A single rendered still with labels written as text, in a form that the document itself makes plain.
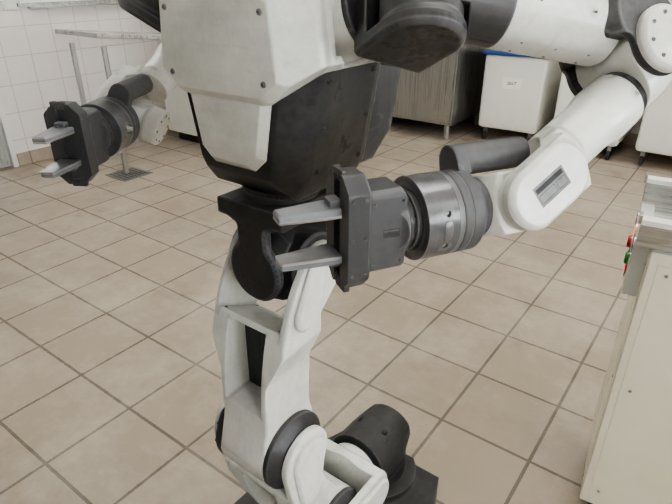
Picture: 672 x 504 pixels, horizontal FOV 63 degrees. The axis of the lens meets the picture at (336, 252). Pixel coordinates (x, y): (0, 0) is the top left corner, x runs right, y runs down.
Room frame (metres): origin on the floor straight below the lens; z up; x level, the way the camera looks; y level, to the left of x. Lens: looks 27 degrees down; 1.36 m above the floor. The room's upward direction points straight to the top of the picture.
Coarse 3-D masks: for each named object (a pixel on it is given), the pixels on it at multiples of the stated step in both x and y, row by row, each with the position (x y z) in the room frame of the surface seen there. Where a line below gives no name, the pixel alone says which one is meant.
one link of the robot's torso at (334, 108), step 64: (192, 0) 0.72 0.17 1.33; (256, 0) 0.66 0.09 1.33; (320, 0) 0.66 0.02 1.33; (192, 64) 0.73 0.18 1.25; (256, 64) 0.66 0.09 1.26; (320, 64) 0.65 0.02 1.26; (384, 64) 0.79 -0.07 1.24; (256, 128) 0.68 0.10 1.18; (320, 128) 0.69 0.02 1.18; (384, 128) 0.84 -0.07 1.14; (256, 192) 0.74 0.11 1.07
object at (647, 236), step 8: (640, 216) 1.04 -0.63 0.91; (648, 216) 1.06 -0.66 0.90; (640, 224) 1.06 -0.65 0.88; (648, 224) 1.03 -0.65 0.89; (656, 224) 1.03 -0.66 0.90; (664, 224) 1.02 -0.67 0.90; (640, 232) 1.04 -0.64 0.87; (648, 232) 1.03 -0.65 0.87; (656, 232) 1.03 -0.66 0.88; (664, 232) 1.02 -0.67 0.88; (640, 240) 1.04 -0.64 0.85; (648, 240) 1.03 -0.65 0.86; (656, 240) 1.02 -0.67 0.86; (664, 240) 1.02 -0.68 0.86; (656, 248) 1.02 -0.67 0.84; (664, 248) 1.02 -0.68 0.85
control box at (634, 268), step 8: (640, 208) 1.25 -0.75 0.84; (648, 208) 1.25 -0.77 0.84; (632, 240) 1.21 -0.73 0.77; (632, 248) 1.09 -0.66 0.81; (640, 248) 1.07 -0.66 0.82; (648, 248) 1.06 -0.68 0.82; (632, 256) 1.08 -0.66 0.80; (640, 256) 1.07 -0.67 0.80; (632, 264) 1.07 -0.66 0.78; (640, 264) 1.07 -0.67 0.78; (624, 272) 1.15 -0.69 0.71; (632, 272) 1.07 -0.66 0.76; (640, 272) 1.06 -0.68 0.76; (624, 280) 1.08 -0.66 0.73; (632, 280) 1.07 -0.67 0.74; (624, 288) 1.07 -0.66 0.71; (632, 288) 1.07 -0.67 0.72
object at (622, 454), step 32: (640, 288) 1.03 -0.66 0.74; (640, 320) 1.01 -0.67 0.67; (640, 352) 1.00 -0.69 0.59; (608, 384) 1.10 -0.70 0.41; (640, 384) 0.99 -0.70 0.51; (608, 416) 1.01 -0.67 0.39; (640, 416) 0.98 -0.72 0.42; (608, 448) 1.00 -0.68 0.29; (640, 448) 0.97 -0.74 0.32; (608, 480) 0.99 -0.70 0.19; (640, 480) 0.96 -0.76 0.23
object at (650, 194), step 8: (648, 176) 1.31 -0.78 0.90; (656, 176) 1.31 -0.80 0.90; (648, 184) 1.29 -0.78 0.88; (656, 184) 1.29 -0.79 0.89; (664, 184) 1.28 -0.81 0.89; (648, 192) 1.29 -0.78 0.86; (656, 192) 1.28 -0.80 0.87; (664, 192) 1.27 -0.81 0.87; (648, 200) 1.29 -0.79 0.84; (656, 200) 1.28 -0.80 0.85; (664, 200) 1.27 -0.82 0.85
